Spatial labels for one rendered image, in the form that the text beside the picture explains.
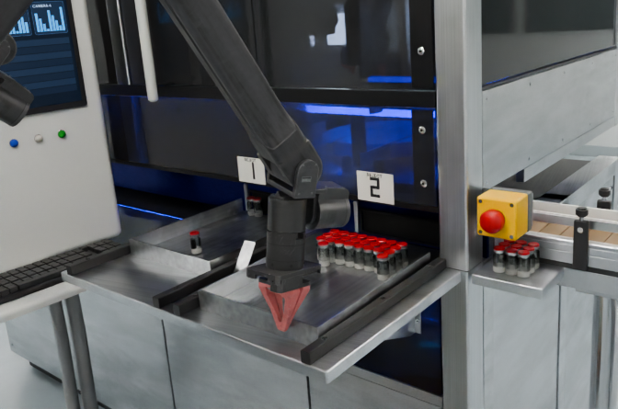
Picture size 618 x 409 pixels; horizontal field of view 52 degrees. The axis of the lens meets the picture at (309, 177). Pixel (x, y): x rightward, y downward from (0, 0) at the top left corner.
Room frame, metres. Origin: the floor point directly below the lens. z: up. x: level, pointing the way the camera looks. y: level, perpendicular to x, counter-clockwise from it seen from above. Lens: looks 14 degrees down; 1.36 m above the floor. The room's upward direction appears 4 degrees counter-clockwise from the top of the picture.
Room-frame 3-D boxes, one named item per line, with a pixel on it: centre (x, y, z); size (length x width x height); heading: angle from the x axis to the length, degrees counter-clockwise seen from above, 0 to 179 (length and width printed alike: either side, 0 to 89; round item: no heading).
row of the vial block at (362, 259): (1.15, -0.08, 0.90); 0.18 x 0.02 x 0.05; 50
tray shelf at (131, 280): (1.19, 0.11, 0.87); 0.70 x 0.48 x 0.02; 49
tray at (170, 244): (1.36, 0.19, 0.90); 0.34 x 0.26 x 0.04; 139
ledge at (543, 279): (1.09, -0.37, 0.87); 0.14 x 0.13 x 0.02; 139
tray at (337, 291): (1.06, -0.01, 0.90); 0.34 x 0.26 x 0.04; 140
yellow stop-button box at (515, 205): (1.06, -0.34, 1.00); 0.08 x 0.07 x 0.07; 139
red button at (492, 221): (1.03, -0.31, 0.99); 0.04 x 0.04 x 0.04; 49
